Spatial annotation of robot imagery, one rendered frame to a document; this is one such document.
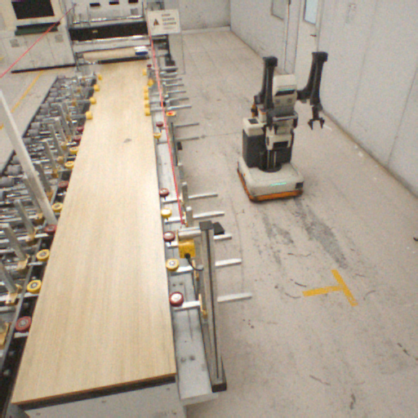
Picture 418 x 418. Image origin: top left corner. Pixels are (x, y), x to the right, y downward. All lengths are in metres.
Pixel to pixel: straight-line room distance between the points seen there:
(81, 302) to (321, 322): 1.82
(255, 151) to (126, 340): 2.68
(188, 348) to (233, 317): 0.90
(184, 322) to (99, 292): 0.53
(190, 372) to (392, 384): 1.46
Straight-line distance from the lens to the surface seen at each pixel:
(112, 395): 1.82
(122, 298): 1.94
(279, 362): 2.71
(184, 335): 2.08
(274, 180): 3.80
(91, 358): 1.80
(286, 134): 3.59
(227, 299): 1.95
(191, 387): 1.94
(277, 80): 3.33
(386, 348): 2.96
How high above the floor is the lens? 2.39
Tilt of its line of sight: 39 degrees down
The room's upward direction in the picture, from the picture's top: 4 degrees counter-clockwise
